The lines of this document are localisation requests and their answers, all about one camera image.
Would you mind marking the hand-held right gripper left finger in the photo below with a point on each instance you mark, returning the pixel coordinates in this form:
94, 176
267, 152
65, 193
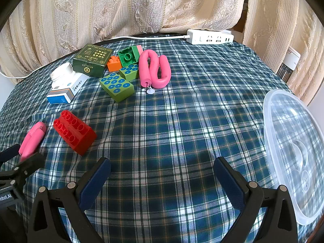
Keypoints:
93, 184

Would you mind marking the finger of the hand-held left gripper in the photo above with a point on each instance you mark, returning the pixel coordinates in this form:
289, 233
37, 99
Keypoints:
27, 165
11, 150

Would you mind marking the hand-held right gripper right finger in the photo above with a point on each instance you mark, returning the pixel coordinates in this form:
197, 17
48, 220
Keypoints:
229, 182

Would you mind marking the short pink foam roller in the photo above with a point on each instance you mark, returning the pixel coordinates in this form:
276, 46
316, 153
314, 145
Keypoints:
33, 136

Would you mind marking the red building block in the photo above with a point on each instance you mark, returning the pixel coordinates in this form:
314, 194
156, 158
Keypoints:
76, 136

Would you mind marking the clear plastic basin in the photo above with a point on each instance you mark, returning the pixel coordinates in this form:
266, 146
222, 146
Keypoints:
291, 144

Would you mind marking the white and blue medicine box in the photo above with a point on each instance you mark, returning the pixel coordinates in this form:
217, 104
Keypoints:
60, 96

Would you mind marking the white medicine bottle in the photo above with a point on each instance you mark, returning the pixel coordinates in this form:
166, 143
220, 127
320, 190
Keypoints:
60, 72

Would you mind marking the large green dotted block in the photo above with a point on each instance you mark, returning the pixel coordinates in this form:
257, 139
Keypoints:
116, 86

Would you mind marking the small green dotted block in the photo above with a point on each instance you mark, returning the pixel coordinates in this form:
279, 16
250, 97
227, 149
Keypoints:
129, 70

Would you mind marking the orange building block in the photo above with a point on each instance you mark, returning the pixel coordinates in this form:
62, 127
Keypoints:
114, 65

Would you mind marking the long pink foam roller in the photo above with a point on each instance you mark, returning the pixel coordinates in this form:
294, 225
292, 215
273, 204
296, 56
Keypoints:
145, 68

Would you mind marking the blue plaid tablecloth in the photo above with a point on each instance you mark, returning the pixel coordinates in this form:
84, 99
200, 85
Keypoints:
177, 131

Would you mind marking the dark green box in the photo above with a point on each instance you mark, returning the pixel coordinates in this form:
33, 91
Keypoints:
91, 58

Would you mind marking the plain green building block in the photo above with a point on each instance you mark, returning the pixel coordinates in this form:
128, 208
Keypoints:
129, 57

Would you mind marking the white tower heater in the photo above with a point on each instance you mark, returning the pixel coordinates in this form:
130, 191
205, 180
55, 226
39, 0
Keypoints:
291, 58

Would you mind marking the pink building block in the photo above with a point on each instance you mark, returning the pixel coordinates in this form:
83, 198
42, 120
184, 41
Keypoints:
138, 49

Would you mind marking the white power strip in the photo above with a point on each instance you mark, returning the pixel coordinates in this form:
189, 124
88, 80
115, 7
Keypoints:
210, 38

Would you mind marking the brown wooden window sill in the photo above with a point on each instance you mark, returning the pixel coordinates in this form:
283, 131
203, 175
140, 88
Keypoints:
239, 26

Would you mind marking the cream patterned curtain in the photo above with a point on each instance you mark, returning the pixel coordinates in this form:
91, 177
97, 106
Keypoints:
114, 10
283, 17

